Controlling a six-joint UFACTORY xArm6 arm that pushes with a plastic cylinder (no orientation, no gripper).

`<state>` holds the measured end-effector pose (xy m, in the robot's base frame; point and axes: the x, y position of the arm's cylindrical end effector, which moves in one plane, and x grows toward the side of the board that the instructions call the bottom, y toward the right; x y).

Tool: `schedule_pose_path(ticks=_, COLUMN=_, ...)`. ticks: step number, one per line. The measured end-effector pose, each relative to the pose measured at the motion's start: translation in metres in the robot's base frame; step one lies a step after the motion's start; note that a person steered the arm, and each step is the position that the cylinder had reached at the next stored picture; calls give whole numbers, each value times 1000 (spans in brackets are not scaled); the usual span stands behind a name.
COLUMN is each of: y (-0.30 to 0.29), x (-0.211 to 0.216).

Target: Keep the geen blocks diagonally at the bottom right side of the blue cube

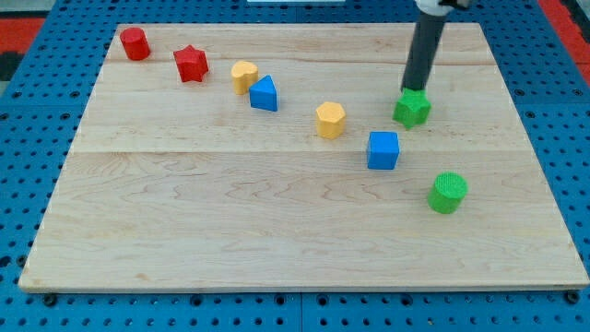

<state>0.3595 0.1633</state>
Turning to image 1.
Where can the yellow heart block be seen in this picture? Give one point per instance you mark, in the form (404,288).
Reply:
(244,74)

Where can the light wooden board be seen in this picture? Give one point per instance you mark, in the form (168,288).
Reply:
(186,188)

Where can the red cylinder block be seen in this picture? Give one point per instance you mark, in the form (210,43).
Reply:
(135,43)

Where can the green cylinder block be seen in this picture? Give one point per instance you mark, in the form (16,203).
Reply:
(447,192)

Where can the yellow hexagon block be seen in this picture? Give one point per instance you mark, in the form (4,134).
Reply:
(330,120)

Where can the red star block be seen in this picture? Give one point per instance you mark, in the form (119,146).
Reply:
(191,63)

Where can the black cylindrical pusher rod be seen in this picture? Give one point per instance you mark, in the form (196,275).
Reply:
(424,45)

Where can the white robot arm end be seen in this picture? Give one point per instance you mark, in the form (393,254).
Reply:
(441,8)

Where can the blue triangle block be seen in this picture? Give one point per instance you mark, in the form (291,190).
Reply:
(263,94)

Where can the blue cube block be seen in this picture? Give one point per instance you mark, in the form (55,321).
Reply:
(383,150)

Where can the green star block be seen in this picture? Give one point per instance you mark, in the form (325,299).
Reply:
(412,108)

